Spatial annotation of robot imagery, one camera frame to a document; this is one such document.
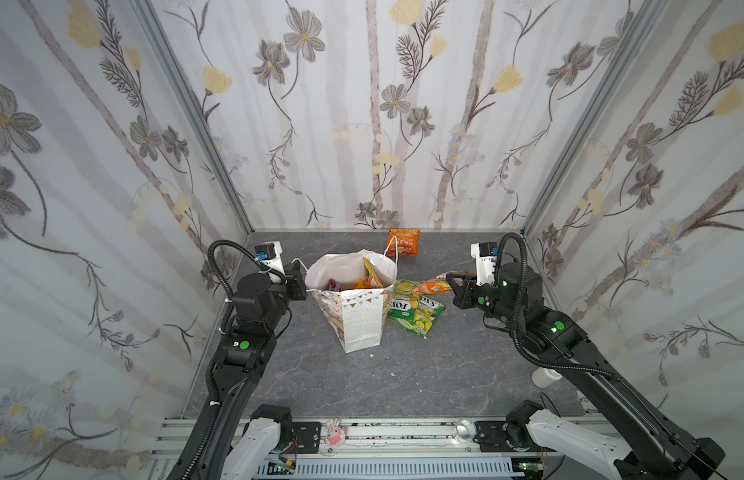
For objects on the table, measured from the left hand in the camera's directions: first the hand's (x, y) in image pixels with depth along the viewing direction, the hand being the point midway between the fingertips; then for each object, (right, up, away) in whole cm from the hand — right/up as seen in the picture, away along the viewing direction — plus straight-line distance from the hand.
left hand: (294, 254), depth 70 cm
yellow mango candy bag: (+14, -9, +23) cm, 29 cm away
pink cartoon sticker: (+9, -44, +2) cm, 45 cm away
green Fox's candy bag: (+31, -18, +23) cm, 43 cm away
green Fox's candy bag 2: (+28, -11, +28) cm, 41 cm away
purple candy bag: (+6, -9, +18) cm, 22 cm away
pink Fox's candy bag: (+33, -8, +1) cm, 34 cm away
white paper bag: (+14, -16, +8) cm, 23 cm away
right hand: (+36, -4, -3) cm, 36 cm away
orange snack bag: (+18, -6, +12) cm, 22 cm away
